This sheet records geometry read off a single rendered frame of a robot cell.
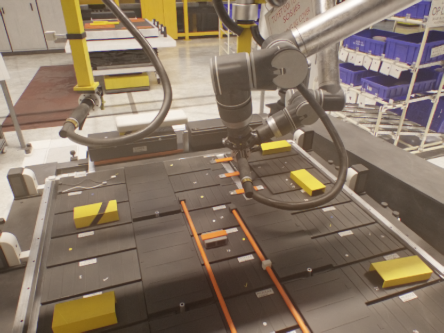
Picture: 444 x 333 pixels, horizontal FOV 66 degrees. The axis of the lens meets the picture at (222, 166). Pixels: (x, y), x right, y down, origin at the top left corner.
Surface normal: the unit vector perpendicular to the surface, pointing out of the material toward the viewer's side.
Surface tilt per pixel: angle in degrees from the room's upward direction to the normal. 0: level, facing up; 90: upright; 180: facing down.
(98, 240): 0
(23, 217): 0
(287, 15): 90
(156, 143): 90
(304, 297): 0
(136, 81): 90
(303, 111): 87
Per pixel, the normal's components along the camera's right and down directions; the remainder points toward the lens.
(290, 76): -0.01, 0.50
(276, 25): 0.72, 0.35
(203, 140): 0.32, 0.47
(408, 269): 0.00, -0.87
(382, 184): -0.90, 0.22
